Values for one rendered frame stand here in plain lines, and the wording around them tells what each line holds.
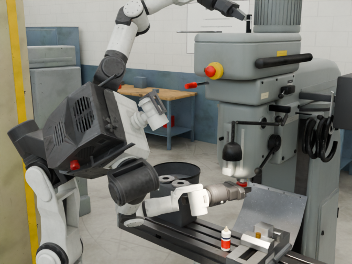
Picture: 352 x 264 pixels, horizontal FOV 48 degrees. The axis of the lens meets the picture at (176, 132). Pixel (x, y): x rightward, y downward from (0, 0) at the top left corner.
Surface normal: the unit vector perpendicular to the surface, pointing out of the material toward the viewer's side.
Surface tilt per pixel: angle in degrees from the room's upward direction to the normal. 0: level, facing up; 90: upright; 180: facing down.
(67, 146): 74
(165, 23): 90
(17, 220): 90
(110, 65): 62
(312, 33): 90
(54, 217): 114
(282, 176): 90
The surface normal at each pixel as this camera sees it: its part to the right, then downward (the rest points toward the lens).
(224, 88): -0.62, 0.19
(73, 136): -0.71, -0.11
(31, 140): -0.30, 0.23
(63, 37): 0.78, 0.15
